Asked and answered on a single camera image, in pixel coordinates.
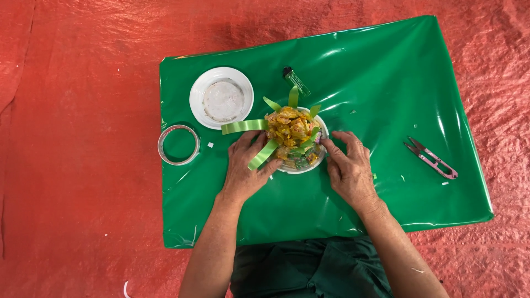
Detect heap of wrapped candies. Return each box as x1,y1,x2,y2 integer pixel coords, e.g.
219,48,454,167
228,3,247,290
265,106,323,169

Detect long light green ribbon strip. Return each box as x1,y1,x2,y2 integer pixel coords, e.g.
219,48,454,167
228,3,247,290
221,119,269,135

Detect person's left hand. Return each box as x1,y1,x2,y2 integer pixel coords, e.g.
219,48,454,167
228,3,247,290
219,130,283,204

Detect person's dark green trousers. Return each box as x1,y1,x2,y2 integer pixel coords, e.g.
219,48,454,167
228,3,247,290
229,236,394,298

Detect green glossy wrapping sheet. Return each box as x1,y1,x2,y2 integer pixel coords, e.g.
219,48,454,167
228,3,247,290
159,15,494,249

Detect person's right hand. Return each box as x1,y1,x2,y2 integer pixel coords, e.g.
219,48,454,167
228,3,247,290
321,131,382,214

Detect pink thread snips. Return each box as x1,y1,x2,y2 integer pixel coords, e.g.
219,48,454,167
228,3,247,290
404,137,459,180

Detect clear tape roll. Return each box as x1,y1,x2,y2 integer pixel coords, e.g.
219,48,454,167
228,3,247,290
157,124,201,166

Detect empty white plastic plate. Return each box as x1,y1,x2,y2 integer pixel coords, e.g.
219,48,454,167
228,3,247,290
189,66,254,130

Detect green lighter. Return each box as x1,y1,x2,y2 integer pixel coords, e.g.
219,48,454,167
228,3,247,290
283,66,311,99

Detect white round foam disc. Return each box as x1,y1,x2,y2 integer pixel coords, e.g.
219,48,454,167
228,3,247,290
202,79,245,123

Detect white plate under candies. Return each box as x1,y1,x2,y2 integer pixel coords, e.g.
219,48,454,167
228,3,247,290
265,107,330,175

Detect red woven floor mat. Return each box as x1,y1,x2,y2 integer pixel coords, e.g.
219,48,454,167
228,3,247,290
0,0,530,298

